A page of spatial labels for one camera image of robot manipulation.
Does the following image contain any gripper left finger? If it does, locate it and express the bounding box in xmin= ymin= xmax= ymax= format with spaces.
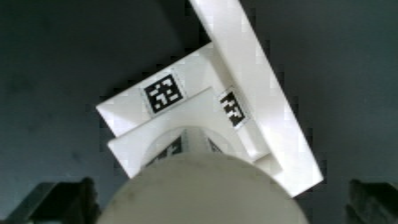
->
xmin=2 ymin=177 xmax=100 ymax=224

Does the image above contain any white U-shaped fence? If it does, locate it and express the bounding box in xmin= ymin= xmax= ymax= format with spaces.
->
xmin=191 ymin=0 xmax=324 ymax=197

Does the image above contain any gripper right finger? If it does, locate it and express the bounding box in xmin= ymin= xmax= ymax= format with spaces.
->
xmin=345 ymin=180 xmax=398 ymax=224

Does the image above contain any white lamp bulb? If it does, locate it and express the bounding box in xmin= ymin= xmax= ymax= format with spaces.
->
xmin=95 ymin=125 xmax=312 ymax=224

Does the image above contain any white lamp base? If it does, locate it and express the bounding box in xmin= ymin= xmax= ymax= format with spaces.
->
xmin=97 ymin=45 xmax=283 ymax=176

